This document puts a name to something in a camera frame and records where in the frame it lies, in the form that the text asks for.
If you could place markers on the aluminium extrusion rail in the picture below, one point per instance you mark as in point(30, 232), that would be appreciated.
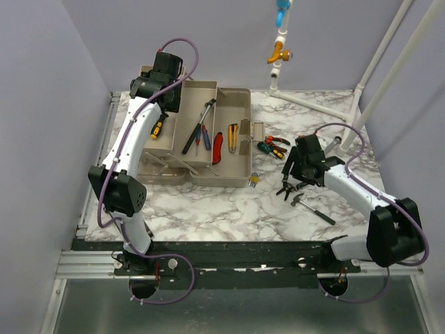
point(85, 265)

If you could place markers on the black yellow screwdriver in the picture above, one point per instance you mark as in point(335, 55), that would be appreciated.
point(278, 154)
point(158, 126)

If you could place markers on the small claw hammer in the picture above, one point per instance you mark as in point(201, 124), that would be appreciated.
point(298, 200)

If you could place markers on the blue pipe valve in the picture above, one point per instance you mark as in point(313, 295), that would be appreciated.
point(282, 7)

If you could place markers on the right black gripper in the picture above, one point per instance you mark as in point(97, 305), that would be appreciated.
point(294, 156)

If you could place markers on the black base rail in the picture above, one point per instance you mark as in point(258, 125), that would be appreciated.
point(230, 265)

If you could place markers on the yellow utility knife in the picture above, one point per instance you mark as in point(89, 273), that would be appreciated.
point(232, 137)

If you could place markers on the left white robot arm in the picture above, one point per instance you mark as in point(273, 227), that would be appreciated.
point(114, 182)

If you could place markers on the green handled screwdriver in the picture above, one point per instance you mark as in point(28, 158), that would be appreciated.
point(264, 147)

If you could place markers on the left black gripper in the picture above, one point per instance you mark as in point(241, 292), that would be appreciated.
point(173, 106)

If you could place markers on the red folding knife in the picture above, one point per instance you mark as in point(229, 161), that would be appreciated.
point(217, 147)

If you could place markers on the yellow hex key set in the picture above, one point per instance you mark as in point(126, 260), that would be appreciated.
point(254, 179)

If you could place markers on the small black pliers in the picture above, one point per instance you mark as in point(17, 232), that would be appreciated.
point(288, 188)

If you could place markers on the blue handled screwdriver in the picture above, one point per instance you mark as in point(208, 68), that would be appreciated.
point(207, 142)

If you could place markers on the small red screwdriver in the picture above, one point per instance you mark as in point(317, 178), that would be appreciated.
point(198, 140)

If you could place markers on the silver combination wrench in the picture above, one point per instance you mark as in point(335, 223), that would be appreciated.
point(335, 142)

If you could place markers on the orange brass tap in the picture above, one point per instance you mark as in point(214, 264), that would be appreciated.
point(280, 54)

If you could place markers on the orange black pliers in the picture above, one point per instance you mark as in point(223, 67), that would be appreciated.
point(273, 142)

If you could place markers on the beige plastic tool box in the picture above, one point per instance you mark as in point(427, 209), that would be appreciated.
point(162, 162)

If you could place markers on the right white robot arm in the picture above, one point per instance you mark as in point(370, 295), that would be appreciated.
point(394, 227)

